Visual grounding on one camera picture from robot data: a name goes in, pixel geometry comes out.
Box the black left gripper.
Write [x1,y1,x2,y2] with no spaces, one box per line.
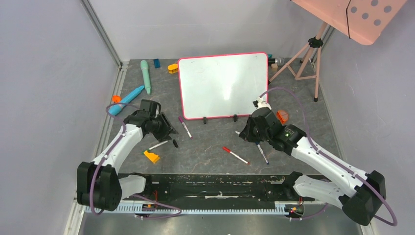
[150,112,178,142]

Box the pink framed whiteboard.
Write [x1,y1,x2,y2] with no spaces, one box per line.
[178,52,268,120]

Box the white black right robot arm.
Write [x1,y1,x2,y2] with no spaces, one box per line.
[239,107,386,226]

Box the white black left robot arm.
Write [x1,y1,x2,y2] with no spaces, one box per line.
[76,99,178,215]

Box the green capped white marker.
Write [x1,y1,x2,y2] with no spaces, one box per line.
[145,141,169,152]

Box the blue capped white marker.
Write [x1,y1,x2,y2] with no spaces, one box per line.
[255,142,270,165]

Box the purple capped white marker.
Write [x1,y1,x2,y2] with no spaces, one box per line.
[178,116,193,139]

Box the orange toy brick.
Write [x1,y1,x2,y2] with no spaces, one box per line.
[276,110,289,124]

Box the yellow plastic wedge piece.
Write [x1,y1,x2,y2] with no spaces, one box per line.
[143,150,160,164]

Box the red capped white marker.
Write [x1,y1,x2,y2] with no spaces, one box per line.
[222,146,250,165]

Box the blue toy stick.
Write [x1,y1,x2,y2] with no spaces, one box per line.
[108,85,144,116]

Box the small wooden block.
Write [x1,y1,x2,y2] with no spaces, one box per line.
[271,64,279,71]

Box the small orange toy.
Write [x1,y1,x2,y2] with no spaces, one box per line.
[112,95,122,104]

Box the yellow toy piece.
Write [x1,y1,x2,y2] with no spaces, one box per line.
[167,63,179,74]

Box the clear round ball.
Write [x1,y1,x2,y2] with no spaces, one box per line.
[275,57,285,66]

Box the small dark blue block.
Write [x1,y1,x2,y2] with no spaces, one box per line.
[153,59,161,69]

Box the mint green toy stick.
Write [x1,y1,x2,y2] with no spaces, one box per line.
[140,60,151,95]

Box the pink tripod stand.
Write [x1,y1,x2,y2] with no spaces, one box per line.
[268,22,328,102]

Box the pink perforated panel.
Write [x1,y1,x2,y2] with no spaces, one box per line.
[293,0,407,46]

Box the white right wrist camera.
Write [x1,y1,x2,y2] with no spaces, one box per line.
[253,96,272,110]

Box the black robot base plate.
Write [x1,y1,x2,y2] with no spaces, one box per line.
[140,174,312,210]

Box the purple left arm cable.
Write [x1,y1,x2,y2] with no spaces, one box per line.
[90,102,182,220]

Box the white toothed cable rail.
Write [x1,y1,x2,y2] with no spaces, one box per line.
[104,201,289,215]

